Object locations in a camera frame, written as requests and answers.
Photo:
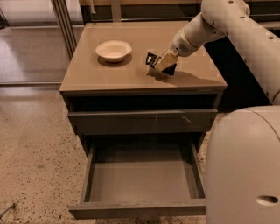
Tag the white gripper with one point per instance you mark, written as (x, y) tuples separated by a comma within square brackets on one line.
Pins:
[(182, 48)]

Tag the black rxbar chocolate wrapper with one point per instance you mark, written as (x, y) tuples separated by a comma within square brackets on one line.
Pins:
[(151, 60)]

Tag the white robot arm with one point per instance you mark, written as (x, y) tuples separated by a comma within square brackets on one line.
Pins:
[(243, 155)]

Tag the grey drawer cabinet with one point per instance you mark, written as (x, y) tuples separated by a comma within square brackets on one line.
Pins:
[(92, 84)]

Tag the closed upper drawer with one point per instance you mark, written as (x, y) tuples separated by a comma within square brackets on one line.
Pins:
[(143, 122)]

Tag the open middle drawer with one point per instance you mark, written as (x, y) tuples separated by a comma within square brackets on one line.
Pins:
[(134, 180)]

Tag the white bowl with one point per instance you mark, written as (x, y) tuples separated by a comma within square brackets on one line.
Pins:
[(113, 51)]

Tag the metal shelf frame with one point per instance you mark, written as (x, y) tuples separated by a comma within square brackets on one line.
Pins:
[(266, 12)]

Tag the aluminium door frame post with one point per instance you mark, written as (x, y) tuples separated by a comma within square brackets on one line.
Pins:
[(64, 22)]

